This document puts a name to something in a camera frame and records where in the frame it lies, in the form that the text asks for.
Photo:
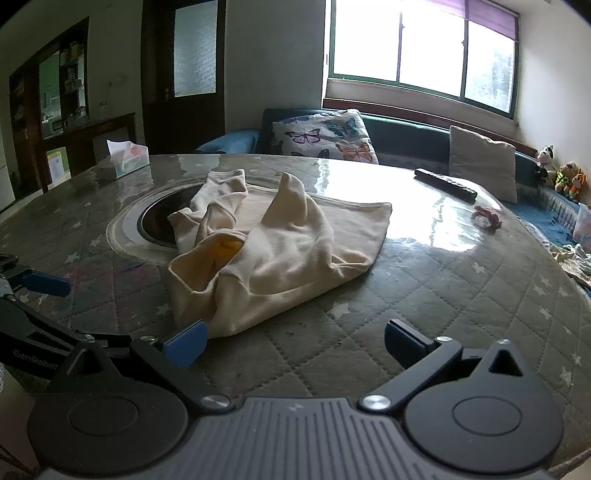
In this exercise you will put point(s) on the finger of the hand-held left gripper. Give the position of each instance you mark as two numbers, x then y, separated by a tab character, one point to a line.
46	323
46	282

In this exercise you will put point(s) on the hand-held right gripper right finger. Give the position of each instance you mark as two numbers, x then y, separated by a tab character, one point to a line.
406	344

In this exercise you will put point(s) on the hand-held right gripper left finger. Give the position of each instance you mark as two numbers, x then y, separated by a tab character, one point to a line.
184	346

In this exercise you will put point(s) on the cream garment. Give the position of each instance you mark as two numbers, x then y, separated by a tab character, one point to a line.
295	249

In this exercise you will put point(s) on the green bordered paper sheet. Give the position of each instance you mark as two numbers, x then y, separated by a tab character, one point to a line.
56	164

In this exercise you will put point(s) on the round black hob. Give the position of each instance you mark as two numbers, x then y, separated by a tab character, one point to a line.
154	221

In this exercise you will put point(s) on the tissue box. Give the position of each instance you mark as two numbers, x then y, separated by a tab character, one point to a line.
131	164

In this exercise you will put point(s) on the dark wooden sideboard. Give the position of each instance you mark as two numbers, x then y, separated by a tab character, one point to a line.
83	138

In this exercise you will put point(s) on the small pink toy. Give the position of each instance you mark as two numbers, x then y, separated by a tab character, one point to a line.
489	216

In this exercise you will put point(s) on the dark wooden display cabinet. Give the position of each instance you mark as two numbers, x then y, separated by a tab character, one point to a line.
27	120

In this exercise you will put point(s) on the black remote control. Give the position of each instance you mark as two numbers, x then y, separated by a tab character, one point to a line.
443	183

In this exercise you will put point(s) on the crumpled pale cloth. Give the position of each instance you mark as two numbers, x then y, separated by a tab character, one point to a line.
572	265

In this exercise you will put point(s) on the beige pillow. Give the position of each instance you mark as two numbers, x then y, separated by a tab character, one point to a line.
482	161

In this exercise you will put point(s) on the dark wooden door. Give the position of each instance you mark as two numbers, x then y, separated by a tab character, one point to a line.
157	115

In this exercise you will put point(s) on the dark teal sofa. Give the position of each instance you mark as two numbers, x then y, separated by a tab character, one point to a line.
406	134

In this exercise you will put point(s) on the blue cushion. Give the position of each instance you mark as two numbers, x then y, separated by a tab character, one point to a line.
231	141

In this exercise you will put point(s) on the translucent plastic box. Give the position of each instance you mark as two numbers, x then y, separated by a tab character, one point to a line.
582	228

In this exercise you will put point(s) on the butterfly print pillow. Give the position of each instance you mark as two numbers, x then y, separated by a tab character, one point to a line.
323	136

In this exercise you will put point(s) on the green and brown plush toy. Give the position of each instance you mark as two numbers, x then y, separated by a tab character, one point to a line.
564	177

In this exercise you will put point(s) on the black and white plush toy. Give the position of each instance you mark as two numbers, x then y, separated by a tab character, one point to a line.
545	159

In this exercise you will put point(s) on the orange plush toy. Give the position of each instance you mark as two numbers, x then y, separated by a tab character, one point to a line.
578	182

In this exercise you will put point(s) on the window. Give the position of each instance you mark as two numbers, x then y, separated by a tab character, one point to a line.
429	41

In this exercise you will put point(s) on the purple window blind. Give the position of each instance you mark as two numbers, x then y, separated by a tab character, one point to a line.
489	16

